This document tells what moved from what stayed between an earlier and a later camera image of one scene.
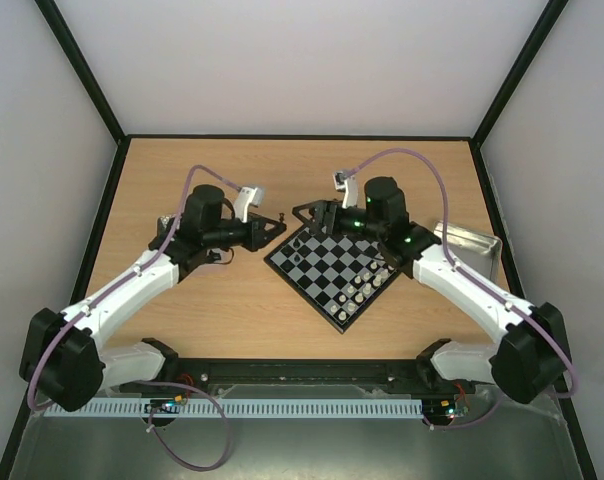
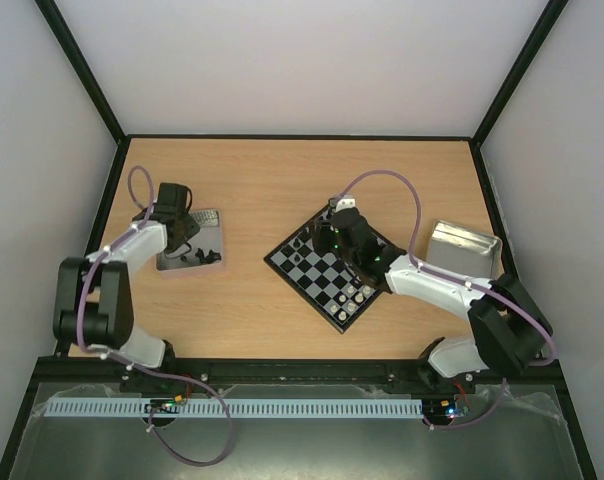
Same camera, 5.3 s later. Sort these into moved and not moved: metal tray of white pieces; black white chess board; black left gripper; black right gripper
Moved: black right gripper; black left gripper
Not moved: black white chess board; metal tray of white pieces
